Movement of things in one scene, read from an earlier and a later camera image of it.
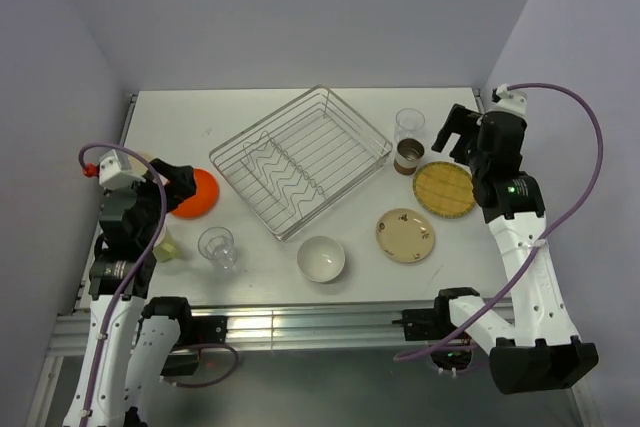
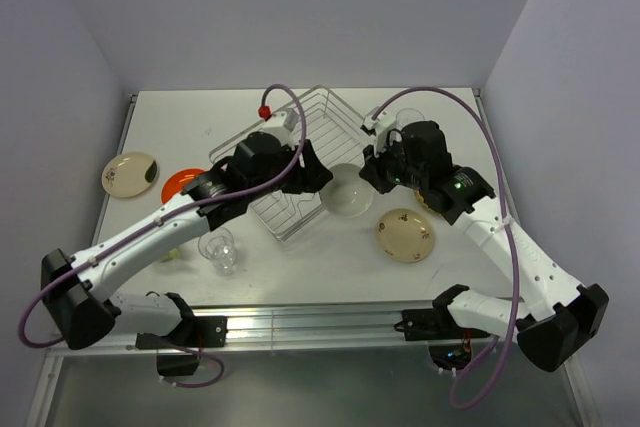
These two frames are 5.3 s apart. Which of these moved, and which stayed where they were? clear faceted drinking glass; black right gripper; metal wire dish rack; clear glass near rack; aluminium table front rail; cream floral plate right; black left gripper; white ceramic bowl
Moved: black right gripper; white ceramic bowl; black left gripper
Stayed: metal wire dish rack; clear glass near rack; clear faceted drinking glass; cream floral plate right; aluminium table front rail
